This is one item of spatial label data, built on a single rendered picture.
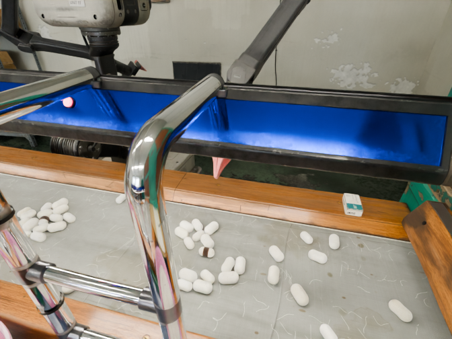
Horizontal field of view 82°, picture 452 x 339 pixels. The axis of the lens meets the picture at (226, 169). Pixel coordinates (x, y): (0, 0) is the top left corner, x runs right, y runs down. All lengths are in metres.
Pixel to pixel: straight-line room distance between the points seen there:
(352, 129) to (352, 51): 2.23
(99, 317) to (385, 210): 0.64
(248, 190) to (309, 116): 0.45
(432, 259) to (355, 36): 2.09
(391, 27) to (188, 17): 1.58
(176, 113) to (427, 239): 0.51
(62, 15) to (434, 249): 1.19
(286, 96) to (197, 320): 0.38
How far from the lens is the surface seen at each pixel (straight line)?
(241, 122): 0.27
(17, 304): 0.59
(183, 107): 0.19
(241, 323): 0.50
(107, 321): 0.50
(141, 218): 0.17
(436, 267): 0.57
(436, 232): 0.59
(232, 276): 0.52
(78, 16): 1.10
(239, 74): 0.66
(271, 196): 0.68
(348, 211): 0.68
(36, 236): 0.71
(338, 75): 2.52
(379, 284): 0.60
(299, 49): 2.43
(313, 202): 0.69
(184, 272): 0.53
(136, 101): 0.32
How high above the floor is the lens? 1.18
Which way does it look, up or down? 32 degrees down
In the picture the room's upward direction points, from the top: straight up
